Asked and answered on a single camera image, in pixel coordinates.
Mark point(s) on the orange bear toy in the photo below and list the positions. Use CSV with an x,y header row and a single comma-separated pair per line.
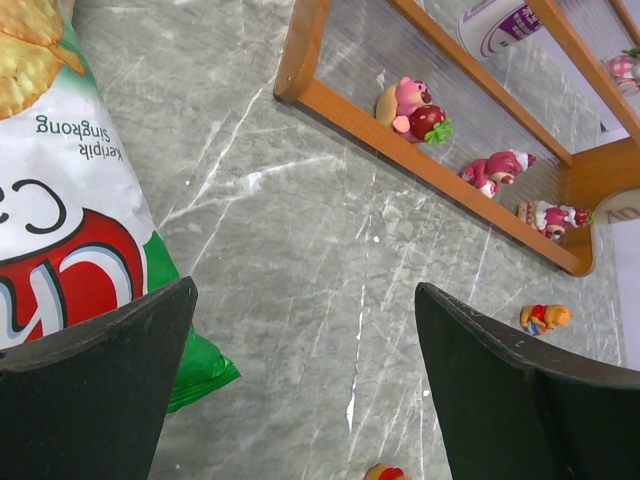
x,y
539,319
383,471

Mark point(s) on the pink bear strawberry hat toy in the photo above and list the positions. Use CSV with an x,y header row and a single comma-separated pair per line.
x,y
488,174

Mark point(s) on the orange wooden shelf rack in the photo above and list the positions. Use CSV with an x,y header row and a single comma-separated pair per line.
x,y
333,50

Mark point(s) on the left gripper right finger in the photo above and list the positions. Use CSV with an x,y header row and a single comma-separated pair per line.
x,y
511,406

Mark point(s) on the purple spray can black cap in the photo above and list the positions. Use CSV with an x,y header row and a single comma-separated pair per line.
x,y
492,26

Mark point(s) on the green Chuba chips bag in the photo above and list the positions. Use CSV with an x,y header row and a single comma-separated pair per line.
x,y
77,236

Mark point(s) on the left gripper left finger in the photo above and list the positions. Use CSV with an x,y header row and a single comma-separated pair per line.
x,y
89,402

